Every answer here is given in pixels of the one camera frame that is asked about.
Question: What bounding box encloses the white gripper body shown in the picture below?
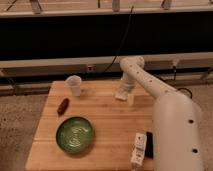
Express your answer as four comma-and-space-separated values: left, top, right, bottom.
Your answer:
118, 73, 135, 93

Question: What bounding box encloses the translucent yellowish gripper finger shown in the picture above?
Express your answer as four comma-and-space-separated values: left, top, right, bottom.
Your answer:
127, 93, 134, 107

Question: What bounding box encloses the white sponge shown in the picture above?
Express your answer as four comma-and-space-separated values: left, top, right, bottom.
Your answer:
115, 91, 128, 101

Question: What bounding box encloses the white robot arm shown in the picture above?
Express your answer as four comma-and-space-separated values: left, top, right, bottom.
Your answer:
118, 56, 204, 171

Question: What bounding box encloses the green ceramic bowl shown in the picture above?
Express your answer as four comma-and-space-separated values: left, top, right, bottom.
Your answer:
56, 116, 94, 154

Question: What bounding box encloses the wooden cutting board table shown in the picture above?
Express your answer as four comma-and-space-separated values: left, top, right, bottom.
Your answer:
25, 80, 153, 171

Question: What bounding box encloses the clear plastic cup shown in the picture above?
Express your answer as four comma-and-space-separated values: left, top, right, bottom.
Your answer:
65, 75, 82, 97

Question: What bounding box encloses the black rectangular device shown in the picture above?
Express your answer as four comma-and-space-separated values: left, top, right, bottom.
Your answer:
145, 132, 153, 159

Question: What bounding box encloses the white rectangular box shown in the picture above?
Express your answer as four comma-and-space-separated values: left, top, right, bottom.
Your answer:
131, 133, 147, 168

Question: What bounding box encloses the brown sausage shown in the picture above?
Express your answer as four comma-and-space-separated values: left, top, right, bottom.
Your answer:
57, 98, 69, 115

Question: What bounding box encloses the black hanging cable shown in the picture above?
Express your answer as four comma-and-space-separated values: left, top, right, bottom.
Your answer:
101, 5, 135, 74

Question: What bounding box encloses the black cable on floor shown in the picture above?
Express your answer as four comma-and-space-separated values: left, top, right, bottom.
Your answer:
177, 87, 194, 100

